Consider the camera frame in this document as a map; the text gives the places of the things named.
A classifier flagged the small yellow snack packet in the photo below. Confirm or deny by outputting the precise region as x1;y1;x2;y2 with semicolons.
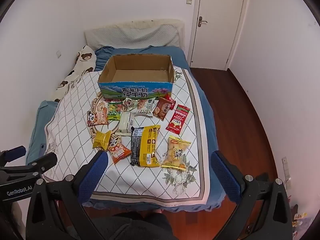
92;130;112;150

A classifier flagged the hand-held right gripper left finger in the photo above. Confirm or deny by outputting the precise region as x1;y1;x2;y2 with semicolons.
26;150;110;240

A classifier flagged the pale green snack packet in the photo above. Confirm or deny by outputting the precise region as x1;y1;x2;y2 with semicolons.
122;98;139;112

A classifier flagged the pale orange snack packet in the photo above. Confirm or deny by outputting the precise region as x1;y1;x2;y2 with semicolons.
96;101;109;114

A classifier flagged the green round candy packet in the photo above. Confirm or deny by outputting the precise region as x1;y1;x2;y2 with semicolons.
106;100;123;121

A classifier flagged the large black yellow packet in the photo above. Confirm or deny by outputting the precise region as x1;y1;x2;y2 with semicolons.
130;124;161;168

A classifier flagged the yellow biscuit packet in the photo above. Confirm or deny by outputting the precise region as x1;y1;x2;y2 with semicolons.
160;135;192;172

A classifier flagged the white door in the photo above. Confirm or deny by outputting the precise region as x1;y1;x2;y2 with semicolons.
189;0;248;68

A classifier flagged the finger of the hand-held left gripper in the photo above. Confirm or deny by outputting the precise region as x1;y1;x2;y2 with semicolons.
0;146;27;166
0;152;58;178

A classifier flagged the orange panda snack packet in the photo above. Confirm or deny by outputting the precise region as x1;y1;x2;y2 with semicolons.
107;135;132;165
87;110;108;127

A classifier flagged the printed cardboard box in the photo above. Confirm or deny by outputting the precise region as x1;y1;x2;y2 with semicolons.
97;53;175;100

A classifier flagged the white quilted floral blanket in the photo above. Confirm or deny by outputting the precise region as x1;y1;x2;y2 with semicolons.
44;66;209;207

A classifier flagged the person's dark clothing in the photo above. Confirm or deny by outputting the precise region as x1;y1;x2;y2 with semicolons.
92;211;177;240

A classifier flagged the colourful floor clutter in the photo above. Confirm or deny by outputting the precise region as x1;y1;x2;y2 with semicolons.
287;195;313;233

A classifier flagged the bed with blue sheet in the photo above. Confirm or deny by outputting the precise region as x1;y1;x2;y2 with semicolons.
26;45;227;212

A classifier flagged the small red snack packet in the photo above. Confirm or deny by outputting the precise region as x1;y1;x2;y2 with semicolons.
164;93;176;110

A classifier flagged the white pillow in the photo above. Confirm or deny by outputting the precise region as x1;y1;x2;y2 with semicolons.
84;19;185;52

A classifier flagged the bear print pillow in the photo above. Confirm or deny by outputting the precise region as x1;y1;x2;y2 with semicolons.
51;45;97;103

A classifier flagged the long red snack packet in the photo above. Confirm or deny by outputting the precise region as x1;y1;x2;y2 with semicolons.
166;104;191;132

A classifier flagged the white grey snack packet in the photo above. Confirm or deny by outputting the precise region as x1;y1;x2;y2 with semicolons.
135;98;156;117

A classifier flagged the white milk carton packet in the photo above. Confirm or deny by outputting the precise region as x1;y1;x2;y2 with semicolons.
115;112;135;135

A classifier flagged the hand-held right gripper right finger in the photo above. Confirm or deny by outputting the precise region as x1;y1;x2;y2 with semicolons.
211;150;293;240

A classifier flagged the white power strip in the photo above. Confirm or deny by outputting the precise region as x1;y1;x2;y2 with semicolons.
282;156;292;190

